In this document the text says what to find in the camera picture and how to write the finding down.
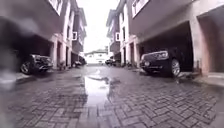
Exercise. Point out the dark vehicle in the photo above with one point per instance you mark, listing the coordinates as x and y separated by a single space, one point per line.
79 63
110 62

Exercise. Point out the low white building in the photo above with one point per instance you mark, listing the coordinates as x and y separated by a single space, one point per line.
96 57

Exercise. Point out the water puddle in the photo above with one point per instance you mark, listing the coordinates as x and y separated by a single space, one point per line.
96 90

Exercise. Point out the black car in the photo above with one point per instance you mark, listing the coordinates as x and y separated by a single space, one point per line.
160 61

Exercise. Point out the grey brick paved road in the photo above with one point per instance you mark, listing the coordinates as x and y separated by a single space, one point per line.
153 103

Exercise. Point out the white building row with balconies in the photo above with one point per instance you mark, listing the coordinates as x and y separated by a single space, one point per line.
156 16

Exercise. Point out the dark grey car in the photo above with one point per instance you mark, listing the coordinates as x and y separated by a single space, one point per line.
35 63

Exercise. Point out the white and brown building row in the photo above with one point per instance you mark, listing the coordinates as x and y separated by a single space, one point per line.
36 26

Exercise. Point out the concrete driveway apron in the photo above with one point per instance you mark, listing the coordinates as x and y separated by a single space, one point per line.
211 80
15 77

